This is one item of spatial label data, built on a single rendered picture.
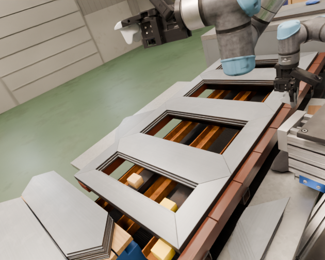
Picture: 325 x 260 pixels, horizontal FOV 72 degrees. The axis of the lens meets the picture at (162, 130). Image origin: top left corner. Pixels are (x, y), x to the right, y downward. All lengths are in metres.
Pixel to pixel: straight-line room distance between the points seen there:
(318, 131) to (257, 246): 0.41
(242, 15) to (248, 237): 0.69
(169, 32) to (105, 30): 8.22
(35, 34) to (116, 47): 2.62
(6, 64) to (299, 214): 7.81
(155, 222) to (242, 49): 0.62
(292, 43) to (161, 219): 0.80
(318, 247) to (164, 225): 0.90
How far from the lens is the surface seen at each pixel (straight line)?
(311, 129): 0.78
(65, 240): 1.00
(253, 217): 0.94
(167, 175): 1.01
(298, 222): 0.99
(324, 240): 1.52
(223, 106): 1.34
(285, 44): 1.01
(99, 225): 0.95
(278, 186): 1.08
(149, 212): 0.88
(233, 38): 0.52
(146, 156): 1.13
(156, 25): 0.57
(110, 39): 8.83
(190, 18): 0.54
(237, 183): 0.90
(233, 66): 0.54
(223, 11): 0.51
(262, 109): 1.25
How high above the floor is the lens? 1.50
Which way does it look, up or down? 30 degrees down
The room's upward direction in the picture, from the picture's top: 21 degrees counter-clockwise
